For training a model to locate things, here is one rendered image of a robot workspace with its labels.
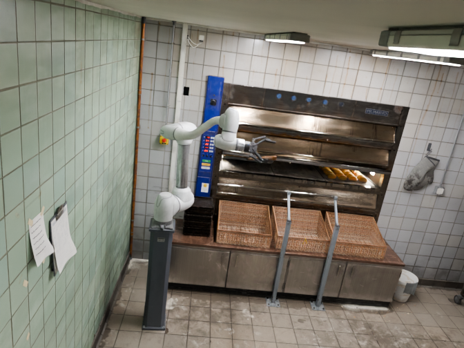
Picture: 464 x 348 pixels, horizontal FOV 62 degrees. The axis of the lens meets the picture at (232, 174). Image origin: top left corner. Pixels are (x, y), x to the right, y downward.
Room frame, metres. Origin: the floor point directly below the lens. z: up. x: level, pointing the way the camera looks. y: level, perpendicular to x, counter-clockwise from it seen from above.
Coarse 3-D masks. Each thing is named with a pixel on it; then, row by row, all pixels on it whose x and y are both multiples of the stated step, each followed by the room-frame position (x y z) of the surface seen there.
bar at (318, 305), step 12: (288, 192) 3.62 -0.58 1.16; (300, 192) 3.65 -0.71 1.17; (288, 204) 3.54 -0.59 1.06; (336, 204) 3.63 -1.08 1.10; (288, 216) 3.45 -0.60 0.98; (336, 216) 3.54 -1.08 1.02; (288, 228) 3.40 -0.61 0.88; (336, 228) 3.44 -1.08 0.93; (276, 276) 3.40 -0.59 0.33; (324, 276) 3.44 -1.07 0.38; (276, 288) 3.40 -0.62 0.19; (324, 288) 3.45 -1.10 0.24; (276, 300) 3.45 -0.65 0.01
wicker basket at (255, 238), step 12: (228, 204) 3.91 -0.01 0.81; (240, 204) 3.92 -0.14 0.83; (252, 204) 3.94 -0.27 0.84; (228, 216) 3.88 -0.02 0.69; (240, 216) 3.89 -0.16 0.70; (252, 216) 3.90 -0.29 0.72; (264, 216) 3.92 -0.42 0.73; (216, 228) 3.72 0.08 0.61; (228, 228) 3.79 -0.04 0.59; (240, 228) 3.84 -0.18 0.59; (252, 228) 3.87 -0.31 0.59; (216, 240) 3.45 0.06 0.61; (228, 240) 3.46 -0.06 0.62; (240, 240) 3.56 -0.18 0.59; (252, 240) 3.48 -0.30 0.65; (264, 240) 3.63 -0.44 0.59
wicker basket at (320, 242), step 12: (276, 216) 3.94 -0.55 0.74; (300, 216) 3.97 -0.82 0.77; (312, 216) 3.99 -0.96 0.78; (276, 228) 3.61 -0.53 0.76; (300, 228) 3.94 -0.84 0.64; (312, 228) 3.96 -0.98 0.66; (324, 228) 3.77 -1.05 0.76; (276, 240) 3.52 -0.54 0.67; (288, 240) 3.51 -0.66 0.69; (300, 240) 3.53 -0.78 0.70; (312, 240) 3.53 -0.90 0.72; (324, 240) 3.55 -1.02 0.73; (324, 252) 3.55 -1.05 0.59
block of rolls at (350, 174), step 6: (324, 168) 4.47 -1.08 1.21; (330, 168) 4.59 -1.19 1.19; (336, 168) 4.50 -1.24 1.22; (330, 174) 4.23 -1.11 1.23; (336, 174) 4.33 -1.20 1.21; (342, 174) 4.32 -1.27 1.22; (348, 174) 4.34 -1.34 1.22; (354, 174) 4.44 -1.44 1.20; (360, 174) 4.43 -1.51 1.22; (354, 180) 4.23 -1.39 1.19; (360, 180) 4.25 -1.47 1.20; (366, 180) 4.25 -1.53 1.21
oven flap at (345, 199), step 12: (228, 180) 3.97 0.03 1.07; (240, 180) 3.99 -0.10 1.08; (252, 180) 4.00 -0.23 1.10; (228, 192) 3.93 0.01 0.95; (240, 192) 3.95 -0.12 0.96; (252, 192) 3.96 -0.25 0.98; (264, 192) 3.98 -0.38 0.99; (276, 192) 4.00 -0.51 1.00; (312, 192) 4.05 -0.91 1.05; (324, 192) 4.06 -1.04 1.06; (336, 192) 4.08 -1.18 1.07; (348, 192) 4.10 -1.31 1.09; (324, 204) 4.00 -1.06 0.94; (348, 204) 4.05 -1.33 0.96; (360, 204) 4.07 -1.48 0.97; (372, 204) 4.09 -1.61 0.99
